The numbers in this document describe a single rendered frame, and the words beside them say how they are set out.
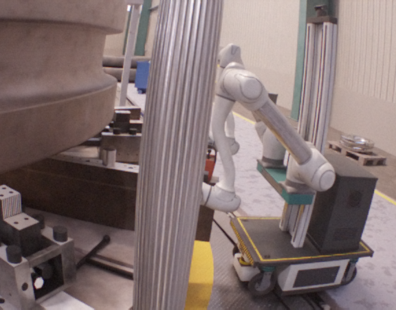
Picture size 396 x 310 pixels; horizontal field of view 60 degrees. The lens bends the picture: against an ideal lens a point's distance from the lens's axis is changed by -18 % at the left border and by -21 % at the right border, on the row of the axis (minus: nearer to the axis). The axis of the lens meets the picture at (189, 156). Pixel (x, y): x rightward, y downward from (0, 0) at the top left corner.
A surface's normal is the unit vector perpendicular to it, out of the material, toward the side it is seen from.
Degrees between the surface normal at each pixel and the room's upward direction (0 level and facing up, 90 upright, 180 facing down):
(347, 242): 90
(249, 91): 86
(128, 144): 90
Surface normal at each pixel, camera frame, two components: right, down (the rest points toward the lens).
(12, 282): -0.45, 0.18
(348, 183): 0.13, 0.26
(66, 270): 0.88, 0.22
